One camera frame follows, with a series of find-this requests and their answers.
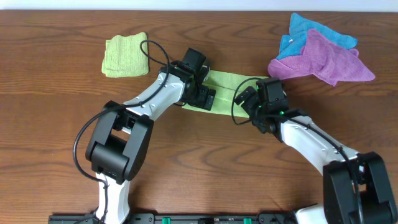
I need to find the green microfiber cloth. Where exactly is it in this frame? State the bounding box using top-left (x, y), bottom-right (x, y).
top-left (183, 70), bottom-right (267, 116)

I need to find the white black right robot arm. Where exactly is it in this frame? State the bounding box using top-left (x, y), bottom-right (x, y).
top-left (231, 78), bottom-right (397, 224)

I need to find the folded green cloth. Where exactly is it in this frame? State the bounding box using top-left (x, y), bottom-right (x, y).
top-left (101, 32), bottom-right (149, 78)

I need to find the blue microfiber cloth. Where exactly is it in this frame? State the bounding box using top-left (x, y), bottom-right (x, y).
top-left (276, 12), bottom-right (358, 60)

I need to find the purple microfiber cloth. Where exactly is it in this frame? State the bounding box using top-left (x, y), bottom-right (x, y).
top-left (268, 29), bottom-right (376, 86)

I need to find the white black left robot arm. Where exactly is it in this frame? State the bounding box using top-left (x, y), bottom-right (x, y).
top-left (85, 49), bottom-right (216, 223)

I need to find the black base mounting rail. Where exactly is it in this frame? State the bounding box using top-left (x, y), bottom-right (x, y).
top-left (48, 213), bottom-right (298, 224)

